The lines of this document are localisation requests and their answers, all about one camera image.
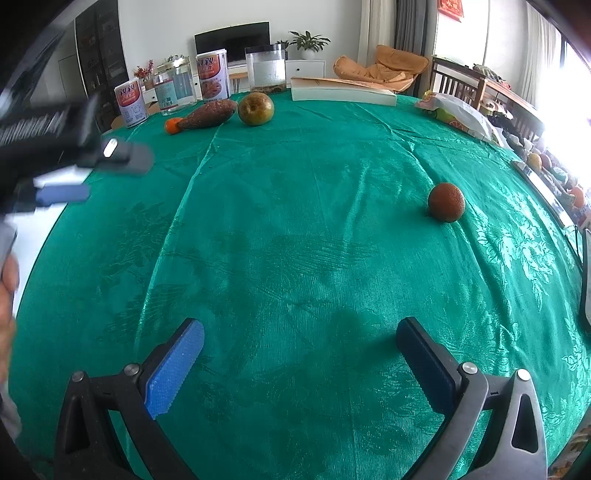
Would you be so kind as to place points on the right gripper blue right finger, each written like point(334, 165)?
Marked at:
point(513, 445)

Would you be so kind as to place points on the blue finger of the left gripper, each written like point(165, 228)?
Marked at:
point(119, 156)
point(30, 195)

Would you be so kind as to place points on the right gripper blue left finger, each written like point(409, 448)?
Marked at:
point(87, 446)

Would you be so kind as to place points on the orange tangerine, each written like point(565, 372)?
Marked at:
point(172, 126)

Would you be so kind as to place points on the large brown sweet potato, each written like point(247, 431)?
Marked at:
point(211, 114)

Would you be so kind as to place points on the green-brown pear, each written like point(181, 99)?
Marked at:
point(256, 109)

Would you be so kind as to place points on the small brown round fruit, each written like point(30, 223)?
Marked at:
point(446, 202)

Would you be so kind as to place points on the person's left hand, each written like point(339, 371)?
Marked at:
point(8, 286)

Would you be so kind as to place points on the left red label can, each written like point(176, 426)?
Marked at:
point(130, 102)

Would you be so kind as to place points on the red label can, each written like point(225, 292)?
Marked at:
point(212, 72)
point(130, 102)

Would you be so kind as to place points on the clear glass jar blue label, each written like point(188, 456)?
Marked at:
point(174, 85)

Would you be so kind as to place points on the right red label can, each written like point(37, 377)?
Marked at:
point(212, 72)

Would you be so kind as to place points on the black television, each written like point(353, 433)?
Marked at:
point(233, 39)

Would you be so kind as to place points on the clear jar black lid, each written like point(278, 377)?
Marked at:
point(266, 68)

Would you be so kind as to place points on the green tablecloth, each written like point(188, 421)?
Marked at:
point(300, 245)

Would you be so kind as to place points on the white flat book box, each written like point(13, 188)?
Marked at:
point(325, 89)

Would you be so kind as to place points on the white tv cabinet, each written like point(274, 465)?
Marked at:
point(239, 82)

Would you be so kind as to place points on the potted green plant right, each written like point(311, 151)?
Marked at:
point(309, 45)

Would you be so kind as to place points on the orange cushion lounge chair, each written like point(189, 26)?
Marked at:
point(395, 70)

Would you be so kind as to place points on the snack bag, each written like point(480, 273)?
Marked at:
point(457, 113)

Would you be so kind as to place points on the wooden chair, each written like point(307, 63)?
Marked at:
point(485, 95)

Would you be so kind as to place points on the red wall decoration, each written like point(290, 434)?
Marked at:
point(452, 9)

